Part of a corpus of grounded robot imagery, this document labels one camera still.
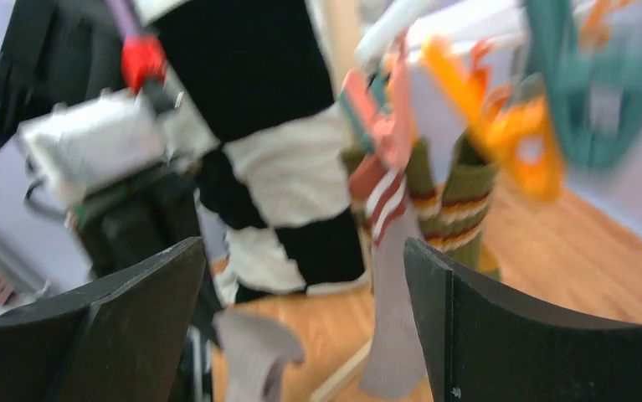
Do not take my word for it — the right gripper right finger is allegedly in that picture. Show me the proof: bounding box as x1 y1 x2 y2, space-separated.
403 239 642 402

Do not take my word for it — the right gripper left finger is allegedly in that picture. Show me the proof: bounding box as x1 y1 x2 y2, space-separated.
0 238 204 402

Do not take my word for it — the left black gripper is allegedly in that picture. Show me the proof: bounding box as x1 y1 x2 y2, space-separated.
70 166 202 278

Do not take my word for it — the green striped sock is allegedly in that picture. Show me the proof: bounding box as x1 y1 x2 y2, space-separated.
427 135 501 281
341 139 443 242

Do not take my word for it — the grey sock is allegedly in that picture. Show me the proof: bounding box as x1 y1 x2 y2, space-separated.
349 156 426 400
213 309 306 402

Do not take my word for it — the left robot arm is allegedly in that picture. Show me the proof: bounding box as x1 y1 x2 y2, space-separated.
0 1 201 276

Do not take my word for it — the white round clip hanger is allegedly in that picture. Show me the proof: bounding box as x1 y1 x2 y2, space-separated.
354 1 527 65

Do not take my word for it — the black white checkered blanket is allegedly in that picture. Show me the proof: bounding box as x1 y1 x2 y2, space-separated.
137 1 366 304

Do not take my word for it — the yellow clothes peg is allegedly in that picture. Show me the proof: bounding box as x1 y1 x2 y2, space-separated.
420 36 563 202

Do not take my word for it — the pink clothes peg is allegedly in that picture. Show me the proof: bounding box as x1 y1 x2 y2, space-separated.
339 39 413 170

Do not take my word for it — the wooden clothes rack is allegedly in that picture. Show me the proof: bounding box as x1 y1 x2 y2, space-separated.
309 1 374 401

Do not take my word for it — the teal clothes peg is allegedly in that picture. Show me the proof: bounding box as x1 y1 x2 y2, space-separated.
524 1 642 169

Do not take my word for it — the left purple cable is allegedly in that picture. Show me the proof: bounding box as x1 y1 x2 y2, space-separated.
104 0 168 93

